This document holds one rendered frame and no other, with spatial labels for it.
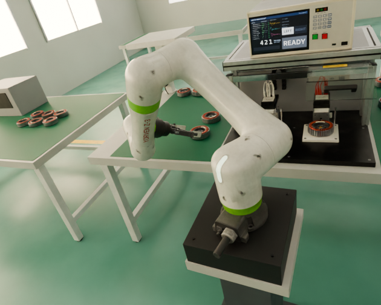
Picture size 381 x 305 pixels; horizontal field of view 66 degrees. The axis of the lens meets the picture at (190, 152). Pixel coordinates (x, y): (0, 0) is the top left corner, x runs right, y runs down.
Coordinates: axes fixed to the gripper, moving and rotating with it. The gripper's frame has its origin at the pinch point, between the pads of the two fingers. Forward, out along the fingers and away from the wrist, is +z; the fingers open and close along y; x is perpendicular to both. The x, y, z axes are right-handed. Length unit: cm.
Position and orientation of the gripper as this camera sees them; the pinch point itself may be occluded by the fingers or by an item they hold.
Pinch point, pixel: (191, 131)
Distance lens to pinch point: 157.1
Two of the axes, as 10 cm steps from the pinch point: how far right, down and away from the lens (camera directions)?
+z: 7.6, 0.3, 6.5
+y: 6.2, 2.9, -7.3
